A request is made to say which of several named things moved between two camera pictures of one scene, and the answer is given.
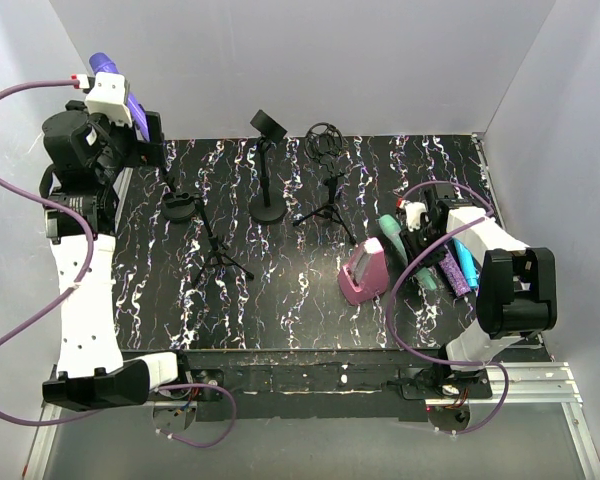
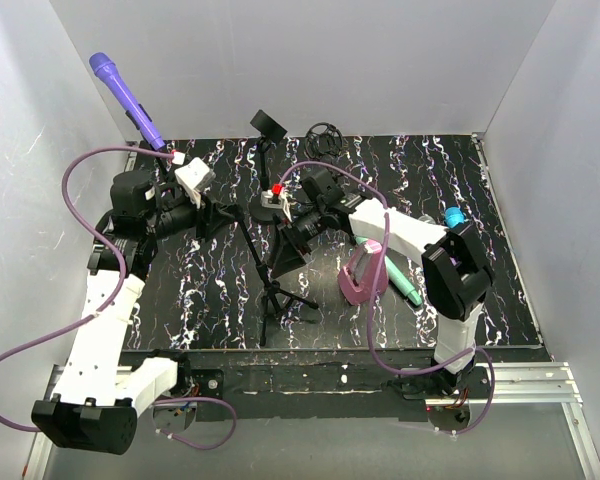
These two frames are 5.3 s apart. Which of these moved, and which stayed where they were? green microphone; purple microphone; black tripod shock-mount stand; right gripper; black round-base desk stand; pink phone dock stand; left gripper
Moved: green microphone; left gripper; right gripper
Stayed: black tripod shock-mount stand; pink phone dock stand; purple microphone; black round-base desk stand
